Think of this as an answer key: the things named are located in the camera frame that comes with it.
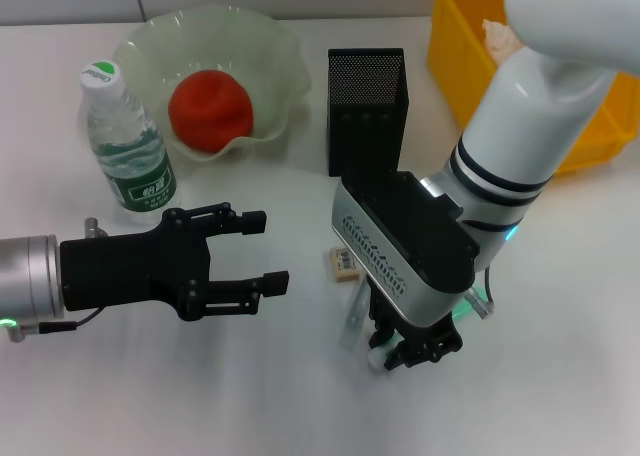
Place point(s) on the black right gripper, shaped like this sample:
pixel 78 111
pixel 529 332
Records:
pixel 425 328

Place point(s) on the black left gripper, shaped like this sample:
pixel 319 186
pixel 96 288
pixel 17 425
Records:
pixel 135 271

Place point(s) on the mint green pen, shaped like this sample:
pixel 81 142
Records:
pixel 375 358

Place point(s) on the grey pen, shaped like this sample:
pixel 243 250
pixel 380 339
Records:
pixel 356 316

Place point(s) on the beige barcode eraser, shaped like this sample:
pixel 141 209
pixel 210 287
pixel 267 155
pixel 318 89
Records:
pixel 345 266

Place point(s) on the clear green-label water bottle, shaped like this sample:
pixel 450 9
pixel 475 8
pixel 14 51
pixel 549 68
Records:
pixel 145 176

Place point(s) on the orange plush fruit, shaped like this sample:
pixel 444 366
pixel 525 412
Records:
pixel 210 111

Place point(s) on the white paper ball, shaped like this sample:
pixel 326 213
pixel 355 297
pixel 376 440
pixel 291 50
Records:
pixel 495 38

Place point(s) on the black mesh pen holder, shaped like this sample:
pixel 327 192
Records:
pixel 367 126

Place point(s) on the pale green wavy fruit plate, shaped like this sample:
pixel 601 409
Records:
pixel 280 76

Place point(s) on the silver left flange plug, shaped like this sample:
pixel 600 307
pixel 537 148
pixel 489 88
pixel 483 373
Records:
pixel 94 227

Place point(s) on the yellow plastic bin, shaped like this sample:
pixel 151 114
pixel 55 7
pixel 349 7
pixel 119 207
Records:
pixel 450 51

